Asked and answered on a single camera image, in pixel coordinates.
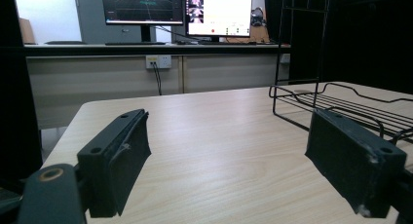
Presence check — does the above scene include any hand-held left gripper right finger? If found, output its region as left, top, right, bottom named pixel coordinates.
left=304, top=108, right=408, bottom=219

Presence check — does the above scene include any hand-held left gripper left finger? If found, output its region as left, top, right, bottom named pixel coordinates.
left=76, top=108, right=152, bottom=218

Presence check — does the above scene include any long dark-topped desk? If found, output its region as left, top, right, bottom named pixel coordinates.
left=23, top=42, right=291, bottom=131

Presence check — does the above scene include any black keyboard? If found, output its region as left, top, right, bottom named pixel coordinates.
left=104, top=41, right=167, bottom=46

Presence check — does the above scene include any black curtain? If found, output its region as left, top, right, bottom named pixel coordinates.
left=263, top=0, right=413, bottom=95

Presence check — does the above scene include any brown cardboard box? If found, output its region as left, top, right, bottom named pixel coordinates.
left=19, top=17, right=37, bottom=45

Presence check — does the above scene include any dark-screen computer monitor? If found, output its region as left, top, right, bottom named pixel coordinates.
left=100, top=0, right=185, bottom=43

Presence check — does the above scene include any black headset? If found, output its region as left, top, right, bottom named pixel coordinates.
left=250, top=7, right=267, bottom=27

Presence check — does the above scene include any white-screen computer monitor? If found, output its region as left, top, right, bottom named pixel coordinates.
left=184, top=0, right=253, bottom=43

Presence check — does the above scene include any black wire rack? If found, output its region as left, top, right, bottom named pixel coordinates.
left=268, top=0, right=413, bottom=145

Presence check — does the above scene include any black power cable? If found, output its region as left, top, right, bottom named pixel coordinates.
left=152, top=62, right=163, bottom=96

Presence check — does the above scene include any white wall socket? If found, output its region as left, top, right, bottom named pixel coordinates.
left=145, top=55, right=172, bottom=70

